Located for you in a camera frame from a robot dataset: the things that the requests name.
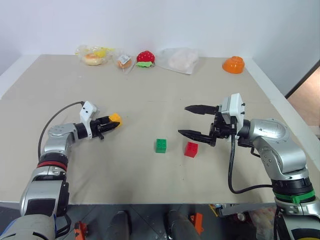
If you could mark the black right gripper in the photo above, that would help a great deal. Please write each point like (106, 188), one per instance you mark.
(221, 130)

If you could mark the dark rounded shape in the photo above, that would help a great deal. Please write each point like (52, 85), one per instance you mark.
(178, 225)

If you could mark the bagged bread with yellow toy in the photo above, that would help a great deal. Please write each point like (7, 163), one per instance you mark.
(93, 58)

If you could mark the green cube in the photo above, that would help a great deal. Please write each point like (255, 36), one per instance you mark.
(161, 145)

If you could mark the red strawberry plush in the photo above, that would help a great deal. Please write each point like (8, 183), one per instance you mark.
(145, 57)

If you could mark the orange plastic bowl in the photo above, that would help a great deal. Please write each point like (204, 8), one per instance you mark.
(233, 65)

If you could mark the clutter under table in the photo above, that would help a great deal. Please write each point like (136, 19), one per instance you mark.
(245, 215)

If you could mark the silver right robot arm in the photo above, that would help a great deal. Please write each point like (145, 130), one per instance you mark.
(277, 142)

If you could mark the red cube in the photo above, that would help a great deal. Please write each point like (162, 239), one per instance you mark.
(191, 150)

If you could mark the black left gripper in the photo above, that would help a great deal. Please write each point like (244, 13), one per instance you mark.
(95, 127)

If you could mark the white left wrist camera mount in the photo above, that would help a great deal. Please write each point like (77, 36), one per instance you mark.
(87, 110)

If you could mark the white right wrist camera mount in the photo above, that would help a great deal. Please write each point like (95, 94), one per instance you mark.
(233, 105)

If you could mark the small bagged bun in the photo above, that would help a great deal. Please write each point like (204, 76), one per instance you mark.
(124, 63)

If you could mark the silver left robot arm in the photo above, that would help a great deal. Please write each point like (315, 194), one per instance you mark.
(53, 150)

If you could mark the beige table cover sheet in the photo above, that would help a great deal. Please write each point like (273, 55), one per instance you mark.
(140, 180)

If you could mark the yellow cube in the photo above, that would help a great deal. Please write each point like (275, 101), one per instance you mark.
(115, 117)

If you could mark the orange plastic part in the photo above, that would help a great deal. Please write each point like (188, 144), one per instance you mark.
(81, 230)
(198, 221)

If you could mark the clear bag with white contents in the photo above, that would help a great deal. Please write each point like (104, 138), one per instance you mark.
(181, 60)

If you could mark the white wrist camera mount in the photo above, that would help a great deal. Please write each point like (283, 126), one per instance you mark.
(87, 110)
(233, 105)

